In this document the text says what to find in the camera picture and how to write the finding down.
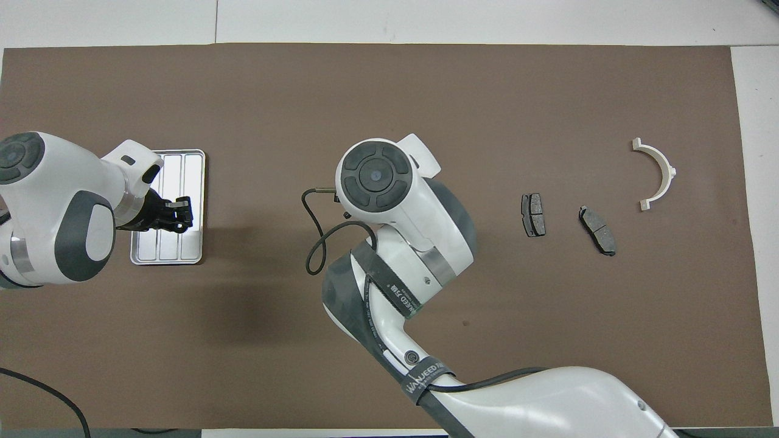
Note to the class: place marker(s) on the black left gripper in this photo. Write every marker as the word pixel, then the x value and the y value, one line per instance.
pixel 146 216

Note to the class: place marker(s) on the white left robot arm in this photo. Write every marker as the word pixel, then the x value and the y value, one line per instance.
pixel 55 201

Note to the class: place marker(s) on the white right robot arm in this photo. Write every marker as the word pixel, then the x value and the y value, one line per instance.
pixel 414 231

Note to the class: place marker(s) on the silver metal tray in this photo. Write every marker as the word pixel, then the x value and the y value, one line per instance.
pixel 182 176

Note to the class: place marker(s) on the brown paper table mat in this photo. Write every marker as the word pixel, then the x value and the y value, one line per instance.
pixel 274 91

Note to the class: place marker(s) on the short dark grey brake pad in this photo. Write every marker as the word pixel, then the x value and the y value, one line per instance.
pixel 534 215

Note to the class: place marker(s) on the long dark grey brake pad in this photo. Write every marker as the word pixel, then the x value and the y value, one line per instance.
pixel 597 231

